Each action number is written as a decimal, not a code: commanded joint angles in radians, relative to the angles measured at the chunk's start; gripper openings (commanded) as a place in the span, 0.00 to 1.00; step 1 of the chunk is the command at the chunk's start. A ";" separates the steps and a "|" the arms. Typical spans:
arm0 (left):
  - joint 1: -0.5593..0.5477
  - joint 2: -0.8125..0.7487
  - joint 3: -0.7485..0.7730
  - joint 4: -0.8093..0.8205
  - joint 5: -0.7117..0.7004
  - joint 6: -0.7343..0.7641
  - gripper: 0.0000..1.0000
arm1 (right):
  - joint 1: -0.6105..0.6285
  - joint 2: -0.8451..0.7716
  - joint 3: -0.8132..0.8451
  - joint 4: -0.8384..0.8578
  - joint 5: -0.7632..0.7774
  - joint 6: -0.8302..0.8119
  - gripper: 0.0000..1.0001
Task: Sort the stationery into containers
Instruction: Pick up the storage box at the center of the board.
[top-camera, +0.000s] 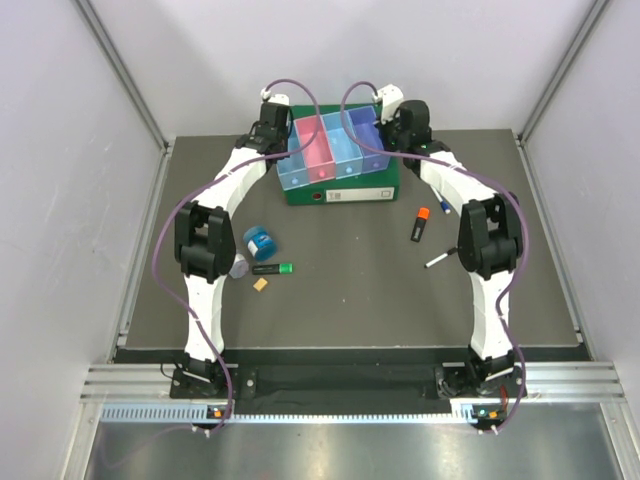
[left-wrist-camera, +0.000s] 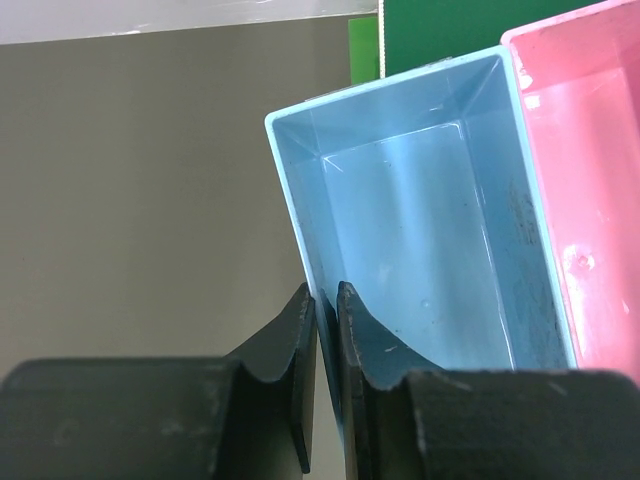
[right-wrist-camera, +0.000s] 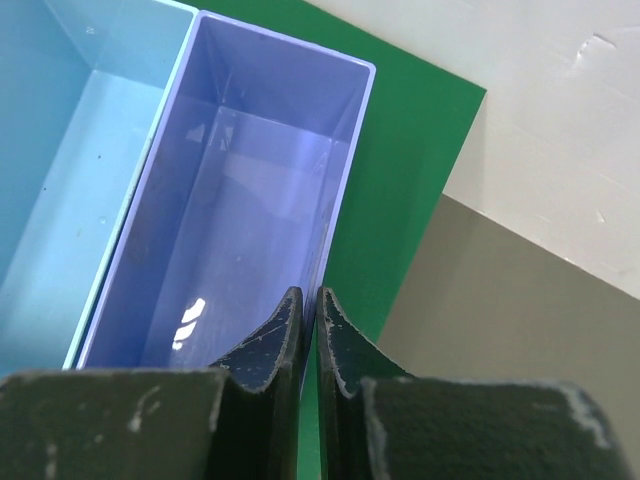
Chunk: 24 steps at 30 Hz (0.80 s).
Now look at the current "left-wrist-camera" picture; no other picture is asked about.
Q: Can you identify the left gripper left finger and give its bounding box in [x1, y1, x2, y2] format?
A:
[1, 285, 317, 479]

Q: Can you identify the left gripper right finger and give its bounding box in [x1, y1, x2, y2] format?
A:
[337, 282, 639, 479]

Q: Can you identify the light blue bin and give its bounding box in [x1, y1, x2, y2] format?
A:
[263, 44, 581, 451]

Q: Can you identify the green ring binder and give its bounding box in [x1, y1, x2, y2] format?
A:
[348, 0, 591, 85]

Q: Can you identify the pink bin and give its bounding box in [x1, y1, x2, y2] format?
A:
[501, 1, 639, 378]

